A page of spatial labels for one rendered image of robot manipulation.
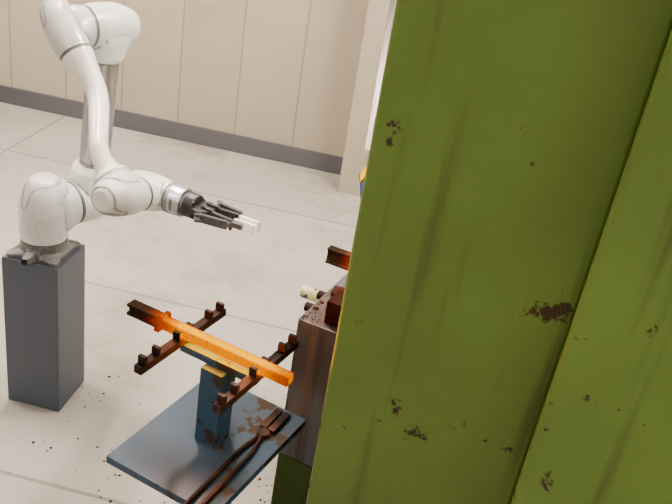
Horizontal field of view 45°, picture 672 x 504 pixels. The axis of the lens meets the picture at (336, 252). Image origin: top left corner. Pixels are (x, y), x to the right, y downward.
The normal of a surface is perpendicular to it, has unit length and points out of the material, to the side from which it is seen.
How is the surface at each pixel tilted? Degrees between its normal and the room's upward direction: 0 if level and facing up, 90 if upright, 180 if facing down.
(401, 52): 90
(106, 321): 0
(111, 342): 0
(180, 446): 0
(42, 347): 90
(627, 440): 90
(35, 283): 90
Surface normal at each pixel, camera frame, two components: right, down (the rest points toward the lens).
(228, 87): -0.18, 0.43
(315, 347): -0.42, 0.37
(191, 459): 0.15, -0.88
